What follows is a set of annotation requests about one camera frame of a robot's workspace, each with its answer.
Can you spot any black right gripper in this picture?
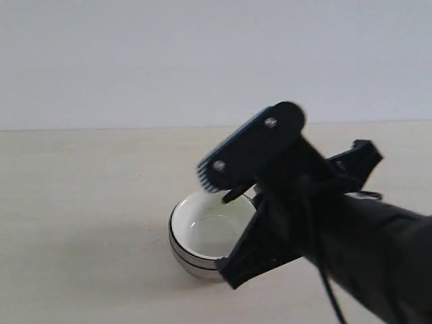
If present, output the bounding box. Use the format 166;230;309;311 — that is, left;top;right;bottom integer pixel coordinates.
215;139;384;290

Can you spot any white ceramic bowl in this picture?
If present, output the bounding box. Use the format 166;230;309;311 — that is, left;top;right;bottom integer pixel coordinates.
170;190;256;260

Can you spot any smooth steel bowl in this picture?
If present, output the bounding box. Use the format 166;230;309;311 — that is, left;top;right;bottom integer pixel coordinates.
171;247;224;283

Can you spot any ribbed steel bowl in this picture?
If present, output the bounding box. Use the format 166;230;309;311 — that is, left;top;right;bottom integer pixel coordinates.
168;203;217;271

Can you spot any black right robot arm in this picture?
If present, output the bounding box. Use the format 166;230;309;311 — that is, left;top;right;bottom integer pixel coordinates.
213;138;431;323

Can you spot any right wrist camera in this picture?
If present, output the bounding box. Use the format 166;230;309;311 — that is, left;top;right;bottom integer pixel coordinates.
196;100;325;205

